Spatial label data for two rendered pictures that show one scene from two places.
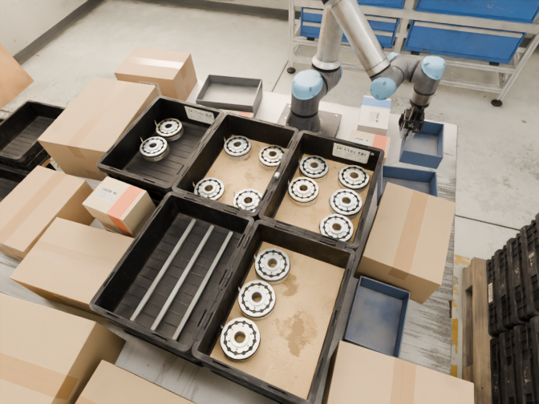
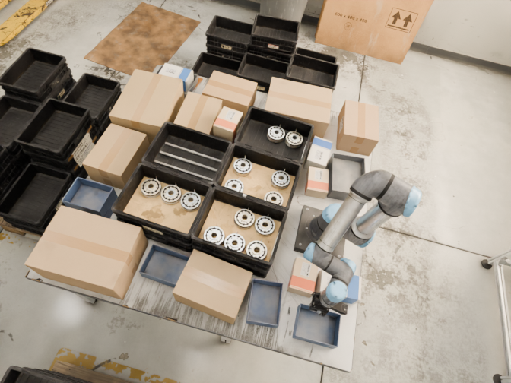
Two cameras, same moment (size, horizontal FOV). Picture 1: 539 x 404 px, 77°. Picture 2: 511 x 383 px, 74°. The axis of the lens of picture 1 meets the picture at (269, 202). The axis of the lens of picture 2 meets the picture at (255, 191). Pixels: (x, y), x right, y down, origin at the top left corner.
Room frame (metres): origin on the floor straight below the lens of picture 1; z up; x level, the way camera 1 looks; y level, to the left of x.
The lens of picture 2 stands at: (0.48, -0.85, 2.41)
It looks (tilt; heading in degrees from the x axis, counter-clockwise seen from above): 59 degrees down; 72
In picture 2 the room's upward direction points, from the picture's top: 12 degrees clockwise
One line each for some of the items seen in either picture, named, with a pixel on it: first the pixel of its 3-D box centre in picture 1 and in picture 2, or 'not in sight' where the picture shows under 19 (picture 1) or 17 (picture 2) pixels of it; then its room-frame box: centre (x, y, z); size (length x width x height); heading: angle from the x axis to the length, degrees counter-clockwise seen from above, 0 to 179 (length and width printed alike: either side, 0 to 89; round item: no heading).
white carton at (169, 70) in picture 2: not in sight; (176, 77); (0.36, 1.03, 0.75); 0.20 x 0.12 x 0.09; 157
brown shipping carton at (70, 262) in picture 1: (87, 268); (198, 121); (0.49, 0.60, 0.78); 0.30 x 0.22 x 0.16; 70
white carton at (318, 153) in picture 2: not in sight; (318, 154); (1.21, 0.33, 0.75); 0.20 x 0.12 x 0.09; 63
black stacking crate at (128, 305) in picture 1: (183, 268); (188, 158); (0.42, 0.26, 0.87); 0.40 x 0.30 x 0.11; 155
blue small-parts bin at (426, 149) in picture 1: (421, 143); (316, 325); (0.98, -0.65, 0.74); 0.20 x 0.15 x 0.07; 159
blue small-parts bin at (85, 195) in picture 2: not in sight; (90, 197); (-0.09, 0.09, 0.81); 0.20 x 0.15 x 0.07; 157
